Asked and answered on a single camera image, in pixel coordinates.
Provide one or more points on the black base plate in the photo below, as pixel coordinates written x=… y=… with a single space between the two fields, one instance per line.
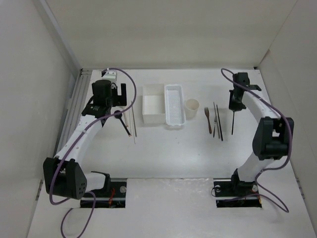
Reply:
x=112 y=197
x=235 y=194

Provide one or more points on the white paper cup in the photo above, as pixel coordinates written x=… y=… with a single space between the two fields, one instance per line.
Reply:
x=191 y=108

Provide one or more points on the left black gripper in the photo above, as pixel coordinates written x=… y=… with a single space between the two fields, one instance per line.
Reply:
x=120 y=100

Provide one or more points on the white square box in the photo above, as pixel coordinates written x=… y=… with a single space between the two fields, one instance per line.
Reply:
x=153 y=108

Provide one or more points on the white perforated tray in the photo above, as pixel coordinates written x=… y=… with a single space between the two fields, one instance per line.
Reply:
x=174 y=106

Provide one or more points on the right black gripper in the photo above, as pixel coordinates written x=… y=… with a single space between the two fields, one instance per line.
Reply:
x=233 y=107

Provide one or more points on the black chopstick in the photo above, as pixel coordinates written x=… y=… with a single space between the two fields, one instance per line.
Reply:
x=219 y=123
x=232 y=127

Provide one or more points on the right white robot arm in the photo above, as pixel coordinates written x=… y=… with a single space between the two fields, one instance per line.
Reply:
x=272 y=139

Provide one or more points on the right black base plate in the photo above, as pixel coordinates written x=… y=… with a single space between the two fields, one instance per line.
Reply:
x=235 y=194

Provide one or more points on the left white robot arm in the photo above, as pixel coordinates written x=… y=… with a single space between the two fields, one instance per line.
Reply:
x=63 y=173

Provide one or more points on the brown wooden fork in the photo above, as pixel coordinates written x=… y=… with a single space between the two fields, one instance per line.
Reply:
x=207 y=114

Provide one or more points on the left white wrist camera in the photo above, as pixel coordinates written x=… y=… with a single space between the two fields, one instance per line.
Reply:
x=108 y=75

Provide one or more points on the aluminium rail frame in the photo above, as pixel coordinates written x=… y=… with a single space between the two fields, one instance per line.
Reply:
x=73 y=108

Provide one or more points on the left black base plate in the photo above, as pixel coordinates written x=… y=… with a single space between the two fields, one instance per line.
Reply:
x=112 y=197

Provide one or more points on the small metal fork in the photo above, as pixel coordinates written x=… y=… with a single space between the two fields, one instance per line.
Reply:
x=214 y=126

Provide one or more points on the black plastic spoon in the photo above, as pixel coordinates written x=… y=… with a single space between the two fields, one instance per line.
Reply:
x=118 y=115

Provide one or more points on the silver metal chopstick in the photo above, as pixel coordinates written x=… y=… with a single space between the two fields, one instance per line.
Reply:
x=134 y=123

